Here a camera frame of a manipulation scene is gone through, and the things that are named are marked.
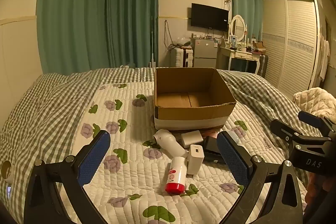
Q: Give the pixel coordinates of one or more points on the wide green curtain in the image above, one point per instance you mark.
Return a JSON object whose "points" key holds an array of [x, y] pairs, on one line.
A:
{"points": [[71, 16]]}

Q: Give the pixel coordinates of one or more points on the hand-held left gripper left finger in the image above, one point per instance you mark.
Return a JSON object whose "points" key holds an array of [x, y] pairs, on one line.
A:
{"points": [[94, 158]]}

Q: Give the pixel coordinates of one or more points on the white dressing table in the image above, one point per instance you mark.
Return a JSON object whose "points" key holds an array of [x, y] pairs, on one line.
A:
{"points": [[241, 54]]}

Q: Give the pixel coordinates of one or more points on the black wall television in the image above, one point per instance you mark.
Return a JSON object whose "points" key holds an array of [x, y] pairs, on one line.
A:
{"points": [[209, 16]]}

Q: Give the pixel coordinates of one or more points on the grey mini fridge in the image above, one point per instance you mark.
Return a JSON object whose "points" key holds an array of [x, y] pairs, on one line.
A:
{"points": [[204, 52]]}

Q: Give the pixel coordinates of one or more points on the white bottle with red cap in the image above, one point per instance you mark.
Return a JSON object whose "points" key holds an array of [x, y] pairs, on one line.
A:
{"points": [[175, 174]]}

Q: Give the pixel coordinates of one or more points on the green corner curtain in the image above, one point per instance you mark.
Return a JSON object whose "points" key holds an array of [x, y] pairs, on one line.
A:
{"points": [[131, 16]]}

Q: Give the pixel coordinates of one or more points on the dark brown suitcase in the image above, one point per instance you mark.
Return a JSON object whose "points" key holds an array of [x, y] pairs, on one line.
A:
{"points": [[263, 65]]}

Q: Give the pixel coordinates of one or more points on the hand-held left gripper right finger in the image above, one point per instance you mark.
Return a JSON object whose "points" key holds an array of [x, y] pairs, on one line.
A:
{"points": [[232, 158]]}

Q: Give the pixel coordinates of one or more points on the hanging white towels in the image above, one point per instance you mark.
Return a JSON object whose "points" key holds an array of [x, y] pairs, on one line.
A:
{"points": [[324, 56]]}

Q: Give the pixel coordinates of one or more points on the green checked blanket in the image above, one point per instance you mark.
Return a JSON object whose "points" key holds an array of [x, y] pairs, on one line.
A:
{"points": [[39, 113]]}

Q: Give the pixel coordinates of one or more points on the white mop pole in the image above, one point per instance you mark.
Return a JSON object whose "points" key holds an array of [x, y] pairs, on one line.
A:
{"points": [[152, 40]]}

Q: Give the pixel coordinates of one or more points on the white round bottle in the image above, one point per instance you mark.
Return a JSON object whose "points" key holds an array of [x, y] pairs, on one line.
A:
{"points": [[168, 142]]}

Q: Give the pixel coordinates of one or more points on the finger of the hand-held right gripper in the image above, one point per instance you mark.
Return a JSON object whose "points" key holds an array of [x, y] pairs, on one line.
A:
{"points": [[282, 129], [309, 118]]}

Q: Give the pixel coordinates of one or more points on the white louvred wardrobe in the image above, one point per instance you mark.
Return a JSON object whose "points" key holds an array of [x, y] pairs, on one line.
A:
{"points": [[294, 43]]}

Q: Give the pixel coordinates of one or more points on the narrow green curtain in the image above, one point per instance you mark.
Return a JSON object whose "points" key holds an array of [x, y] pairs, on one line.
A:
{"points": [[245, 6]]}

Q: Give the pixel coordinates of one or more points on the white oval vanity mirror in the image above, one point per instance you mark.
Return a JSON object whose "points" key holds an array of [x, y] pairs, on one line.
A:
{"points": [[237, 26]]}

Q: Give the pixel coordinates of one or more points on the white quilted cushion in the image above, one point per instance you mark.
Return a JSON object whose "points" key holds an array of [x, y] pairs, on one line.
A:
{"points": [[315, 100]]}

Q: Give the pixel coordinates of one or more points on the white power adapter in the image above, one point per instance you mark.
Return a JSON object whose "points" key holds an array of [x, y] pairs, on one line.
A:
{"points": [[193, 138]]}

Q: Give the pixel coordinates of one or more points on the person's right hand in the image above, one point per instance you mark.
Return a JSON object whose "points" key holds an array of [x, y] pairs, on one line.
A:
{"points": [[313, 187]]}

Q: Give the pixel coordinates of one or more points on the small brown cardboard box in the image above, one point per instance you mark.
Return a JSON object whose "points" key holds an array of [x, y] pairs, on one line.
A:
{"points": [[259, 45]]}

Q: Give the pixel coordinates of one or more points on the smartphone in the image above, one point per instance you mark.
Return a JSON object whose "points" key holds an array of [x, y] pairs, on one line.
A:
{"points": [[9, 192]]}

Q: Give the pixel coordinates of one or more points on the brown tape roll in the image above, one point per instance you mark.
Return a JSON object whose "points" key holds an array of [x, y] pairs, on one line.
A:
{"points": [[5, 174]]}

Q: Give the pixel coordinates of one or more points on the red patterned packet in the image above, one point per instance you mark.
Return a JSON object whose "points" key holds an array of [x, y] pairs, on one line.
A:
{"points": [[208, 132]]}

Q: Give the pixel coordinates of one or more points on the black rectangular case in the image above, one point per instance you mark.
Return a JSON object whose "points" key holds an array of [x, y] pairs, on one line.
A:
{"points": [[211, 148]]}

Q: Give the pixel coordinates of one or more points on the white floral quilt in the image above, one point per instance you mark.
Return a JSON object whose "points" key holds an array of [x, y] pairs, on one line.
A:
{"points": [[131, 134]]}

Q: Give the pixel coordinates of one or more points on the white ribbed suitcase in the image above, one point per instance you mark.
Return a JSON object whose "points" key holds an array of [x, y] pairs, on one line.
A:
{"points": [[177, 57]]}

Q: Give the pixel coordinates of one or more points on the white charger block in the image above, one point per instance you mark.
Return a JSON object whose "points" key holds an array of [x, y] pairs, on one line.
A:
{"points": [[195, 162]]}

